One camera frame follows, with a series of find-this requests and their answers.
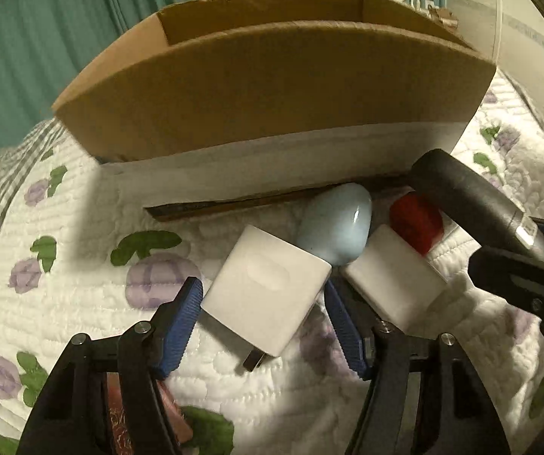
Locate white bottle red cap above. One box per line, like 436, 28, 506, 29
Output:
389, 191, 445, 256

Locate white rectangular charger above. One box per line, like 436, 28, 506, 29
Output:
341, 224, 447, 333

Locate white charger cube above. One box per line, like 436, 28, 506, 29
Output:
202, 226, 331, 372

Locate red booklet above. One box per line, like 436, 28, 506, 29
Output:
105, 373, 194, 454

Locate floral white quilt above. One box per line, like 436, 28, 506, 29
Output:
0, 73, 544, 455

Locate light blue oval case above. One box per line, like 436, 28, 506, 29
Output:
295, 183, 373, 266

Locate white wardrobe sliding doors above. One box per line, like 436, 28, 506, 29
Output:
448, 0, 544, 119

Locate brown cardboard box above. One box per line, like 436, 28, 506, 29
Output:
53, 0, 496, 221

